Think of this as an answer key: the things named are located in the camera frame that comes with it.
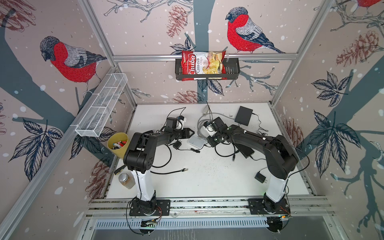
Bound yellow cup with markers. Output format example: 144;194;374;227
107;133;130;159

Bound glass jar with lid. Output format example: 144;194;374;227
118;173;135;189

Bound black short cable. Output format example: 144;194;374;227
214;142;240;162

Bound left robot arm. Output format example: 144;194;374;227
123;116;195;215

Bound ribbed black network switch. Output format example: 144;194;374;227
235;144;255;158

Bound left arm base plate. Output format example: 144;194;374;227
128;198;171;217

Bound black handled screwdriver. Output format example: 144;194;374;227
114;165;126;175

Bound red chips bag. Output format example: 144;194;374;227
182;51;226;75

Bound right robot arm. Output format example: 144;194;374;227
203;118;298;214

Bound white mesh wall shelf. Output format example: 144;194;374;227
75;73;128;138

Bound black wire wall basket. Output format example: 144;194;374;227
175;58;240;81

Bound white small network switch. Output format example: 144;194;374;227
188;135;207;150

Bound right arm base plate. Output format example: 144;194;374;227
248;196;291;215

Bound grey USB adapter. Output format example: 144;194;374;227
203;105;210;116

